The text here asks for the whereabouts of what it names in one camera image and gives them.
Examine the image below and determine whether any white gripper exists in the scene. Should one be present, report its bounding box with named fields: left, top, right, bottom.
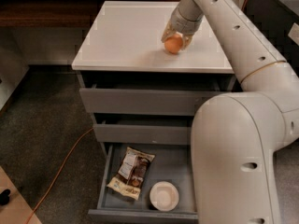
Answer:
left=161, top=7, right=204, bottom=50

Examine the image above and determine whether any orange fruit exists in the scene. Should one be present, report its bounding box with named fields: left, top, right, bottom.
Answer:
left=164, top=34, right=183, bottom=54

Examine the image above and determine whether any grey bottom drawer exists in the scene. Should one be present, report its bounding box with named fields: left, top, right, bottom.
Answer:
left=88, top=144, right=198, bottom=224

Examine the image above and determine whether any grey drawer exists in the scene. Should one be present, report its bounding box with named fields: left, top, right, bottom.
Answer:
left=93, top=114, right=192, bottom=145
left=79, top=88, right=221, bottom=116
left=88, top=144, right=198, bottom=224

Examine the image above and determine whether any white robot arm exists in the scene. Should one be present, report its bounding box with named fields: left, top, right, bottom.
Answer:
left=163, top=0, right=299, bottom=224

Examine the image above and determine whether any grey top drawer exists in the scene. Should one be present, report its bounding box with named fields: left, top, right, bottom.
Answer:
left=79, top=88, right=221, bottom=116

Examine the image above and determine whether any grey drawer cabinet white top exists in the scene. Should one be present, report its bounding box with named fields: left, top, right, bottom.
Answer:
left=71, top=1, right=237, bottom=161

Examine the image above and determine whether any grey middle drawer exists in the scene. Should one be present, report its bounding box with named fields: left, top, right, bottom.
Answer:
left=93, top=114, right=192, bottom=145

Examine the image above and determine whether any black cabinet on right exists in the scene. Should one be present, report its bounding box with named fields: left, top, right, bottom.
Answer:
left=244, top=0, right=299, bottom=75

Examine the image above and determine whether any brown snack bag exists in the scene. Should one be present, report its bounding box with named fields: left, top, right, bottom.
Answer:
left=107, top=147, right=155, bottom=201

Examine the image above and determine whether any white bowl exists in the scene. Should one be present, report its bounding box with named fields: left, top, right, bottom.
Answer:
left=149, top=181, right=179, bottom=212

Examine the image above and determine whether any dark wooden shelf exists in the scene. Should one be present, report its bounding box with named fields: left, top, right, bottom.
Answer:
left=0, top=0, right=179, bottom=28

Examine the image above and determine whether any black knob on wood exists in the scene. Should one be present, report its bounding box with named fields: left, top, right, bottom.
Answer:
left=0, top=189, right=10, bottom=205

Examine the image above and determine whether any light wooden board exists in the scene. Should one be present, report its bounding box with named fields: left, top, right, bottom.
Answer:
left=0, top=166, right=32, bottom=224

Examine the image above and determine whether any orange power cable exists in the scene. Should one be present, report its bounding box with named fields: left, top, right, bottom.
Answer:
left=24, top=0, right=261, bottom=224

